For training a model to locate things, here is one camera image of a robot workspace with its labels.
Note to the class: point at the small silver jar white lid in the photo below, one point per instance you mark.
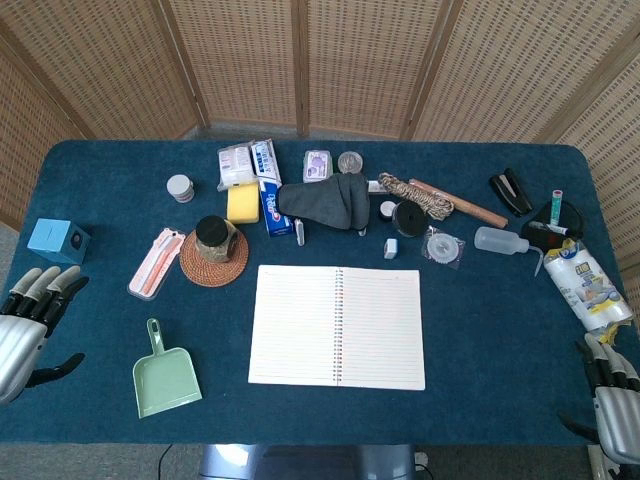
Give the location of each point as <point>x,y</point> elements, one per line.
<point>387,210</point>

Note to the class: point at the wooden rolling stick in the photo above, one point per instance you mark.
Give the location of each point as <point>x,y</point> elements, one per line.
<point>480,209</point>

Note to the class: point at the blue cube box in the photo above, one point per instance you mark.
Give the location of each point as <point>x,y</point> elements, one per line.
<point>50,240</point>

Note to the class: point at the yellow sponge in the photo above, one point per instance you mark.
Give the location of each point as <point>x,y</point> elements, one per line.
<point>242,205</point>

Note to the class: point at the white cotton pads pack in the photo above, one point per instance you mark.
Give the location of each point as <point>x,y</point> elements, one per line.
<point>235,165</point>

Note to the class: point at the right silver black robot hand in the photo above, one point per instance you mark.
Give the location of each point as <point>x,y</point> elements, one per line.
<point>617,410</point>

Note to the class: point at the white power socket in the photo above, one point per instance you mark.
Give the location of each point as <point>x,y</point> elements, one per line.
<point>422,459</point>

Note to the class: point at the blue toothpaste box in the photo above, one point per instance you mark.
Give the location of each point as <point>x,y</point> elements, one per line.
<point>275,210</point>

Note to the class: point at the brown woven rattan coaster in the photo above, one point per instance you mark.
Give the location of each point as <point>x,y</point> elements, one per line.
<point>200,270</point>

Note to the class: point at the small white box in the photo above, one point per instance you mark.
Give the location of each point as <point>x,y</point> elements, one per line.
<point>375,186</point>

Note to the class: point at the black round dish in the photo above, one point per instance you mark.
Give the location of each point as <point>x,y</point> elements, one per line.
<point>572,217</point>

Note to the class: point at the woven bamboo folding screen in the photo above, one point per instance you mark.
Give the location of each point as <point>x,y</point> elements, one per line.
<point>360,65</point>

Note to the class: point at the white spiral notebook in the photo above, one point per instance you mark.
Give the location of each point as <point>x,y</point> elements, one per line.
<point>295,330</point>

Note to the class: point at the small white jar grey lid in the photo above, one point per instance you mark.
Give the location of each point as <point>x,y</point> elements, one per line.
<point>180,187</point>

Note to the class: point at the clear plastic squeeze bottle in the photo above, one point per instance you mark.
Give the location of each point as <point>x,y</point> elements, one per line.
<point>495,239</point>

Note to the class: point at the round clear glass lid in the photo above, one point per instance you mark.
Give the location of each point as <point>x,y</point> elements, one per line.
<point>350,162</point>

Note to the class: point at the green plastic dustpan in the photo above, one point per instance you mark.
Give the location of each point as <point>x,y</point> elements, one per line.
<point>165,380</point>

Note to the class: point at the pink toothbrush pack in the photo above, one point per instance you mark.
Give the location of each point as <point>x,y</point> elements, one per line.
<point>152,267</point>

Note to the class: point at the blue carpet table cover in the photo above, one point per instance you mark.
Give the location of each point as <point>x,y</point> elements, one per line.
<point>500,350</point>

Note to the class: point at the green tube red cap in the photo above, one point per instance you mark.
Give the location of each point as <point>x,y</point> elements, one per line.
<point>556,207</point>

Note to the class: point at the wrapped paper towel roll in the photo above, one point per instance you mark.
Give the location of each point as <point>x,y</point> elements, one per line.
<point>585,290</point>

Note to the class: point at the small white eraser block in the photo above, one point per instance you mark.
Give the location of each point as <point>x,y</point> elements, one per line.
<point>391,248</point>

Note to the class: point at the black round tape roll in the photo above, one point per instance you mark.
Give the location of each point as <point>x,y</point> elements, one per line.
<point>410,220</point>

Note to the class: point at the dark grey cloth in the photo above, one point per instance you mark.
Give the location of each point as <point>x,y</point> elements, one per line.
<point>325,200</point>

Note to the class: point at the clear pin wheel pack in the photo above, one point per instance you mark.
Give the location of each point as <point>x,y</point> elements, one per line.
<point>442,248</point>

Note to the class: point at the black stapler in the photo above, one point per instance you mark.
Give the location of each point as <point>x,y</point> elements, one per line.
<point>512,192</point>

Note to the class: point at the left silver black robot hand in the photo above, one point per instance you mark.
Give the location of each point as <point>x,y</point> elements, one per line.
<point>17,345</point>

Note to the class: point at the purple white plastic box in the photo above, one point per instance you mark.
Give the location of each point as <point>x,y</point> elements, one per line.
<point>317,166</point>

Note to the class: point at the glass jar black lid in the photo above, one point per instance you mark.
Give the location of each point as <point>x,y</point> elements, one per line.
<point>214,237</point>

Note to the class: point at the blue white paper pack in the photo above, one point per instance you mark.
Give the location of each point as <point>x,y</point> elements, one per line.
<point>265,160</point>

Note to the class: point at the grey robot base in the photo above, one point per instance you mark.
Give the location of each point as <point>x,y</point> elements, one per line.
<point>300,462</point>

